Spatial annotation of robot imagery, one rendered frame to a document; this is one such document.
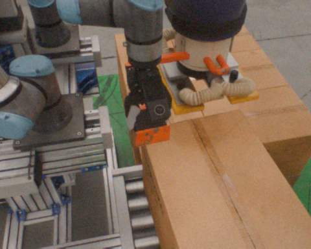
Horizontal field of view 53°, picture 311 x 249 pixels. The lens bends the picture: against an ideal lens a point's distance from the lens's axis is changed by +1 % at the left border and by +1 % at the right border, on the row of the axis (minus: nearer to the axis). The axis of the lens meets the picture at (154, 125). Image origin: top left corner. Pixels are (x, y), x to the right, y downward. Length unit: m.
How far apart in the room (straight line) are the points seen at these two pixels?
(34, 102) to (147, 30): 0.43
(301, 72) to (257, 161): 2.18
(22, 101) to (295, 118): 1.46
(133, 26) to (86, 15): 0.09
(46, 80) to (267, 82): 1.48
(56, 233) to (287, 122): 1.38
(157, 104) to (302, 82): 2.54
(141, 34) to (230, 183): 0.61
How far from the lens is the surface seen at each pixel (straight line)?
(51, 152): 1.16
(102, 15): 0.60
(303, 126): 1.88
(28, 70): 0.94
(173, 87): 1.04
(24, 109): 0.87
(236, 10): 0.92
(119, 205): 1.38
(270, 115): 1.87
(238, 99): 1.04
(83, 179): 1.94
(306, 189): 2.32
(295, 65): 3.29
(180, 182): 1.01
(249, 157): 1.11
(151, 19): 0.59
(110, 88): 2.78
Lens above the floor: 1.80
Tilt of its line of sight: 48 degrees down
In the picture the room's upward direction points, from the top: straight up
